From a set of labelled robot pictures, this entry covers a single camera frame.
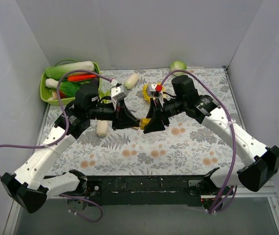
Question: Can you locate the yellow napa cabbage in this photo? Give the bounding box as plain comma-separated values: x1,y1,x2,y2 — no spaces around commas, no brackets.
142,84,166,103

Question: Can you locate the celery stalk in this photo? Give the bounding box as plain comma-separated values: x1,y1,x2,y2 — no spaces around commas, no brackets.
96,120,108,138

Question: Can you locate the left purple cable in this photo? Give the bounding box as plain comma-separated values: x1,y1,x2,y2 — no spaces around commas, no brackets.
0,70,117,222

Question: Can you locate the orange carrot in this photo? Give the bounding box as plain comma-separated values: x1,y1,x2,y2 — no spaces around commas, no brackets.
67,74,97,82

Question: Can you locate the napa cabbage in basket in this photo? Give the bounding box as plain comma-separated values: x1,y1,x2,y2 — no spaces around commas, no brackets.
45,61,95,80

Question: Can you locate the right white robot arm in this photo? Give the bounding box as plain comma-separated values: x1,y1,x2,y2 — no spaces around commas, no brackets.
141,75,279,195

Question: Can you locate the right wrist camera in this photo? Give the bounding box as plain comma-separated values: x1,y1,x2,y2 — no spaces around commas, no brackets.
146,84,164,102

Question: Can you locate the yellow padlock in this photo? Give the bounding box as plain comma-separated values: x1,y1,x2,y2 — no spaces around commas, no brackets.
139,118,151,130

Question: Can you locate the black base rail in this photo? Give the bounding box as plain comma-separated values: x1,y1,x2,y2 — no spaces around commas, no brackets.
70,168,222,206

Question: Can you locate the round green cabbage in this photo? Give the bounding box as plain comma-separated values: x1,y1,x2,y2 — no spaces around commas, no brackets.
170,61,187,76

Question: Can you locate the white radish with leaves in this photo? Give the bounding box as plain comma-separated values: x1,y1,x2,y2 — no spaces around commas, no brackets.
99,73,139,103

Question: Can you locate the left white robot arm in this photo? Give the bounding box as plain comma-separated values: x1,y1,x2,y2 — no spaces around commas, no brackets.
0,84,139,213

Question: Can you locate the purple eggplant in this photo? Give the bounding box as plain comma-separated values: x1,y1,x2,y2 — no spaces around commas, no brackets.
89,77,100,89

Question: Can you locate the green bok choy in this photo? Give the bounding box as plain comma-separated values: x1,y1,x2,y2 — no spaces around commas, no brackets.
45,78,81,98

